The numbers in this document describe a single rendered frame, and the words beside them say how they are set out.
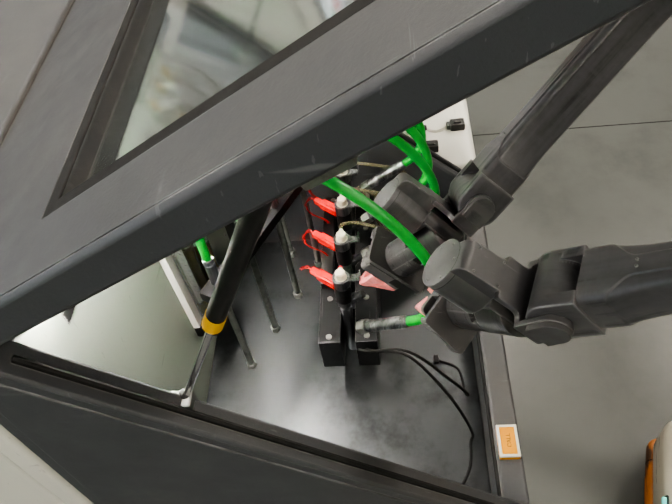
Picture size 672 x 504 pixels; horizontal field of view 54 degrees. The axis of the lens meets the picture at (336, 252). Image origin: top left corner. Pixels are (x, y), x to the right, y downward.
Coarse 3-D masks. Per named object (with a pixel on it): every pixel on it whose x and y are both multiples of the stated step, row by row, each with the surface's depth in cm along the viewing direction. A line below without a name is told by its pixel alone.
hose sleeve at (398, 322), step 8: (368, 320) 96; (376, 320) 94; (384, 320) 93; (392, 320) 92; (400, 320) 91; (368, 328) 95; (376, 328) 94; (384, 328) 93; (392, 328) 92; (400, 328) 91
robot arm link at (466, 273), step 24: (456, 240) 67; (432, 264) 69; (456, 264) 65; (480, 264) 65; (504, 264) 66; (432, 288) 67; (456, 288) 66; (480, 288) 66; (504, 288) 65; (528, 288) 67; (528, 336) 66; (552, 336) 62
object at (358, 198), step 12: (336, 180) 74; (348, 192) 74; (360, 192) 75; (360, 204) 75; (372, 204) 75; (384, 216) 75; (396, 228) 76; (204, 240) 98; (408, 240) 76; (204, 252) 99; (420, 252) 77; (204, 264) 101; (408, 324) 90
